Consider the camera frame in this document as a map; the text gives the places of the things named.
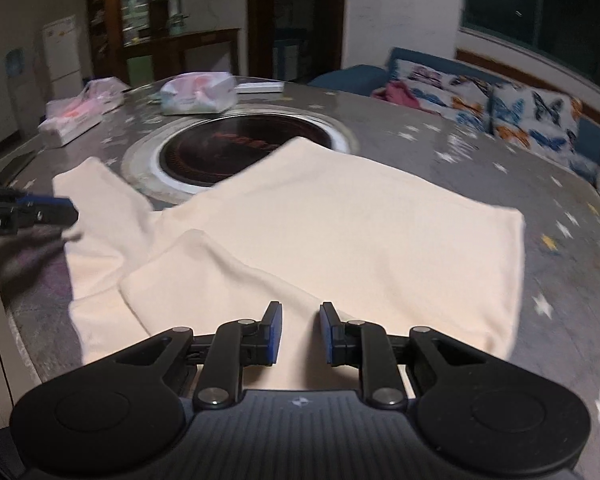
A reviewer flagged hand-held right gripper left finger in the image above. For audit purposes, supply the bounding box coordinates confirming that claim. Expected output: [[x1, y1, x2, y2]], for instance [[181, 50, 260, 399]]
[[114, 301, 284, 409]]

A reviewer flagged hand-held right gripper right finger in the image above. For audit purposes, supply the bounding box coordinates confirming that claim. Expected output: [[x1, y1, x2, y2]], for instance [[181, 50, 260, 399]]
[[320, 302, 487, 409]]

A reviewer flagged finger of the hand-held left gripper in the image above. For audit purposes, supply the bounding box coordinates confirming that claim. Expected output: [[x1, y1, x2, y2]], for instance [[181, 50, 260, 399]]
[[11, 194, 79, 231]]

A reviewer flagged cream knit garment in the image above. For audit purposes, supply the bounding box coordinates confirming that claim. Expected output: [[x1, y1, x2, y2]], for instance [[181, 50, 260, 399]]
[[52, 136, 526, 392]]

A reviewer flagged flat white pink packet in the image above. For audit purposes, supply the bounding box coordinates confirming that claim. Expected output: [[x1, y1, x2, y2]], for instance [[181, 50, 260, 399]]
[[39, 97, 104, 147]]

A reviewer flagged pink plastic bag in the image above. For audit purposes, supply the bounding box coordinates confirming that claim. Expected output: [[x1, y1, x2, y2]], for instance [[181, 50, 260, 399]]
[[82, 77, 127, 112]]

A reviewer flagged white refrigerator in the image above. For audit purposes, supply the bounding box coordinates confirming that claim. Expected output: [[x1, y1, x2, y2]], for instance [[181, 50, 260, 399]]
[[42, 15, 84, 99]]

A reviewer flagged round black induction cooker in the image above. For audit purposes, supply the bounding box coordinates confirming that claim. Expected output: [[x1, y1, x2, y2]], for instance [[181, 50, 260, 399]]
[[121, 107, 362, 206]]

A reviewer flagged white pink tissue pack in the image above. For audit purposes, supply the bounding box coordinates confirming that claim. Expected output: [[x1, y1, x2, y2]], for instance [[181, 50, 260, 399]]
[[159, 72, 237, 116]]

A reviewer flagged tall wooden display cabinet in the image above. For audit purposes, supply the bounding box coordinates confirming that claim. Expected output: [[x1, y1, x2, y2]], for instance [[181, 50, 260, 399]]
[[85, 0, 183, 80]]

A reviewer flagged dark wooden side table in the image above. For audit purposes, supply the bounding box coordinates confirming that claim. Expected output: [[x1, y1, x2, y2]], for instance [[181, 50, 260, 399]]
[[124, 28, 242, 87]]

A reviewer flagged flat white box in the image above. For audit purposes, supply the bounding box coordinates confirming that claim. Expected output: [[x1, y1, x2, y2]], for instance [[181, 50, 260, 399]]
[[235, 81, 285, 95]]

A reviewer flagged pink crumpled cloth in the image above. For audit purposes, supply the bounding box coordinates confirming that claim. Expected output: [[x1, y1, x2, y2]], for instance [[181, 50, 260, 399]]
[[372, 81, 421, 110]]

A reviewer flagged blue corner sofa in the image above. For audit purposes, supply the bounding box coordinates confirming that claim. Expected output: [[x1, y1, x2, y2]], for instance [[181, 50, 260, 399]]
[[307, 47, 600, 201]]

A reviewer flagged long butterfly print cushion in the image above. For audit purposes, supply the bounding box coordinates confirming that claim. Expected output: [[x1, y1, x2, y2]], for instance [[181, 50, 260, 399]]
[[387, 58, 497, 128]]

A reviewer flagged blue cabinet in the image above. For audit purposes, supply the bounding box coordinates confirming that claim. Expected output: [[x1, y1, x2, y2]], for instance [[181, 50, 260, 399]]
[[272, 35, 304, 79]]

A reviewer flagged square butterfly print cushion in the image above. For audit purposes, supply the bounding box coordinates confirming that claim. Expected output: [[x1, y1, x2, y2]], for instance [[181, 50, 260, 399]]
[[490, 82, 584, 166]]

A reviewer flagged green framed window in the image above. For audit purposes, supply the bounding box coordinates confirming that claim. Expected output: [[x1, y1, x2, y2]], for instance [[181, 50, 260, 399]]
[[457, 0, 600, 68]]

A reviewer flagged dark wooden door frame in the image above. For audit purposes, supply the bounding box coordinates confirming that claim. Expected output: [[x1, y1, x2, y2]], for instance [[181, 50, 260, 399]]
[[247, 0, 349, 82]]

